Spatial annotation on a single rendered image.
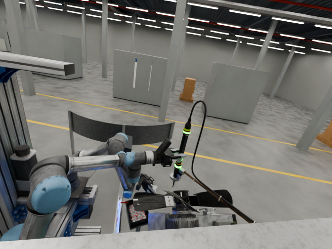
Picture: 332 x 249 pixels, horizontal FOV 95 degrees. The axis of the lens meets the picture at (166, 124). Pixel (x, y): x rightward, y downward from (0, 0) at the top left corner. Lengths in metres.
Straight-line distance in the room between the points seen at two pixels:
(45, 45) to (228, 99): 9.55
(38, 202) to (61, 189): 0.07
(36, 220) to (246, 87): 7.02
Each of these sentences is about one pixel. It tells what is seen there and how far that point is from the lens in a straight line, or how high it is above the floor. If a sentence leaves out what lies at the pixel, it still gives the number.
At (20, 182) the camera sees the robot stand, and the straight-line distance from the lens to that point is 1.21.
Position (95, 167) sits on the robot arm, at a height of 1.54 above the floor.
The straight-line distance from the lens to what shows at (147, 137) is 2.88.
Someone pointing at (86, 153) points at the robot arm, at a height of 1.30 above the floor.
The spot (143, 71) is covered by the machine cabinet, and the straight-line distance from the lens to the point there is 6.89.
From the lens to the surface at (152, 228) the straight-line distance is 1.36.
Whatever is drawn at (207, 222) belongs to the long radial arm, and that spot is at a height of 1.12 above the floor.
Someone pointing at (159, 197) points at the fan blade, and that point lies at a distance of 1.24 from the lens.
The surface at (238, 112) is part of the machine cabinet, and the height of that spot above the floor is 0.44.
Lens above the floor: 2.13
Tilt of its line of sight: 24 degrees down
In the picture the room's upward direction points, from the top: 11 degrees clockwise
